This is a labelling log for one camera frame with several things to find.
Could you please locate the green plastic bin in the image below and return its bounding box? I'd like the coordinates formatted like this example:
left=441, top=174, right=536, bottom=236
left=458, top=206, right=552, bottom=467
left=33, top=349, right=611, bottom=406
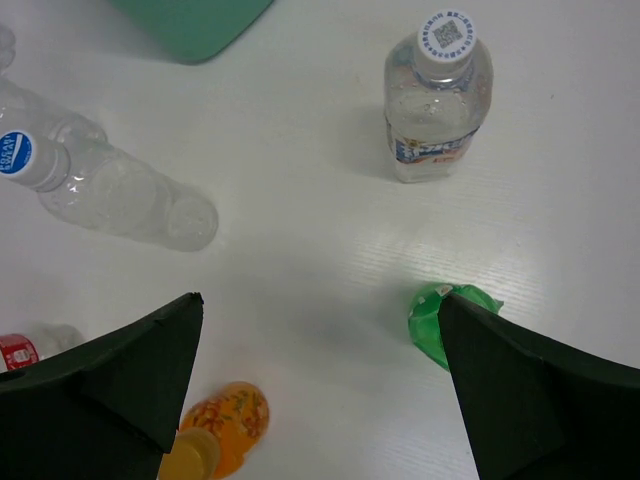
left=111, top=0, right=273, bottom=64

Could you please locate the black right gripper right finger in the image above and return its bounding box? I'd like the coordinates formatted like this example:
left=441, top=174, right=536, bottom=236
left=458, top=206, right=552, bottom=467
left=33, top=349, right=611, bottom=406
left=439, top=295, right=639, bottom=479

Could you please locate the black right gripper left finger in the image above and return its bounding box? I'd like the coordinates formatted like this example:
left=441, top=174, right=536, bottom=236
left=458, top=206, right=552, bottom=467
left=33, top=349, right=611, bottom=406
left=1, top=293, right=204, bottom=479

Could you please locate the clear bottle blue label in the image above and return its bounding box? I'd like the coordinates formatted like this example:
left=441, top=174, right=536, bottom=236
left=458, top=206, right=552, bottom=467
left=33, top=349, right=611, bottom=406
left=1, top=25, right=107, bottom=143

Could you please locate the clear bottle blue-white cap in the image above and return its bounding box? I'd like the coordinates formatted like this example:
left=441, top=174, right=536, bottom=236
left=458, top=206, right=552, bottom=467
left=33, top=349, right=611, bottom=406
left=1, top=129, right=218, bottom=252

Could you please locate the orange juice bottle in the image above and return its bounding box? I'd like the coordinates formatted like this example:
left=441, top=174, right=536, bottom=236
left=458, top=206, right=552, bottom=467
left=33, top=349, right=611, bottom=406
left=157, top=382, right=270, bottom=480

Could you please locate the clear bottle blue-orange label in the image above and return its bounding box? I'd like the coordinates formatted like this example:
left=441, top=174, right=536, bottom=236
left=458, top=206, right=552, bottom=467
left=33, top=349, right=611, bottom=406
left=384, top=8, right=494, bottom=183

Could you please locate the green plastic bottle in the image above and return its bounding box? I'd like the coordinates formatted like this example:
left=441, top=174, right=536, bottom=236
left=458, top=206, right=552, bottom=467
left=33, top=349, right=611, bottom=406
left=408, top=282, right=504, bottom=371

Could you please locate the clear bottle red label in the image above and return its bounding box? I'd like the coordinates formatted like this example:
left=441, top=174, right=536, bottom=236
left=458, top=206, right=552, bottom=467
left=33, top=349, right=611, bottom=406
left=1, top=324, right=84, bottom=373

